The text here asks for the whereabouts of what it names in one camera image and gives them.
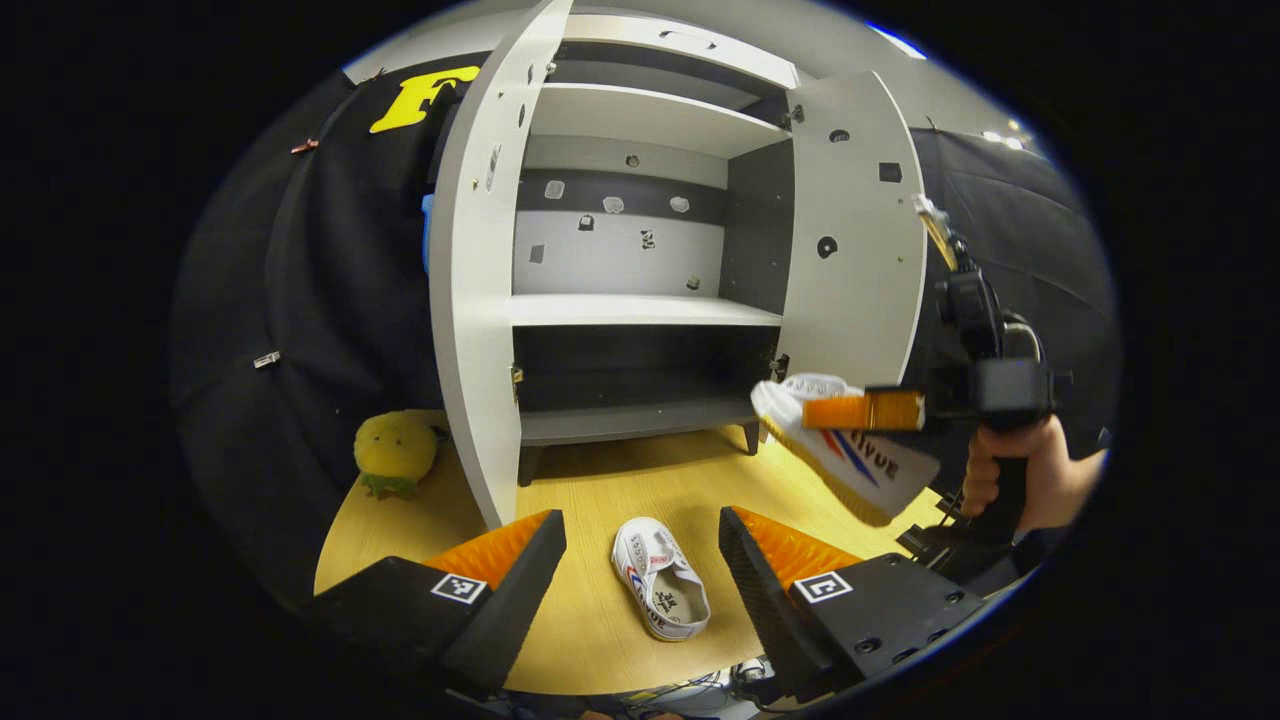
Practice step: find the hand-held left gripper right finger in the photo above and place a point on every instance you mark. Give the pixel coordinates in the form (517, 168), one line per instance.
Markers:
(765, 600)

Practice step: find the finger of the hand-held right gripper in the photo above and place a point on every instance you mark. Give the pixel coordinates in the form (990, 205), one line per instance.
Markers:
(850, 412)

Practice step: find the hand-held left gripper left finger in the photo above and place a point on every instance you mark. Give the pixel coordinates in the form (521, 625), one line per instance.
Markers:
(515, 590)

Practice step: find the white canvas shoe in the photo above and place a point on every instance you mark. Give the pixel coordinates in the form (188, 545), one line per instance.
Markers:
(870, 470)
(660, 590)

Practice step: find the white cabinet door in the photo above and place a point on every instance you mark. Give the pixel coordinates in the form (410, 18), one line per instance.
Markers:
(475, 300)
(850, 290)

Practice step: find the white shoe cabinet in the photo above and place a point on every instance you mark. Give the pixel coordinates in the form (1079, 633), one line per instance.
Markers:
(620, 260)

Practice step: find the grey cabinet shelf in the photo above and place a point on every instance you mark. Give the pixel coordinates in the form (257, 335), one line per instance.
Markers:
(630, 422)

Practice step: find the white cabinet shelf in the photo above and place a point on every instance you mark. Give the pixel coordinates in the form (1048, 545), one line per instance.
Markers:
(630, 115)
(640, 310)

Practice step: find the yellow plush toy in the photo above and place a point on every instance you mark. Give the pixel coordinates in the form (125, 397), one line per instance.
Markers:
(395, 450)

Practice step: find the ceiling light panel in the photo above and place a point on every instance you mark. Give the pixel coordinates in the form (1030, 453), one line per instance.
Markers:
(1010, 138)

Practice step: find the silver clip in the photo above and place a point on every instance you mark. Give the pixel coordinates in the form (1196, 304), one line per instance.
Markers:
(267, 359)

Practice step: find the ceiling light strip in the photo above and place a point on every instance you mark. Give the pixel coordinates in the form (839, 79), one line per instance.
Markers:
(897, 40)

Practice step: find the red clip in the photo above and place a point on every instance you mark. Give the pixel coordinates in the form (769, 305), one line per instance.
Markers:
(305, 146)

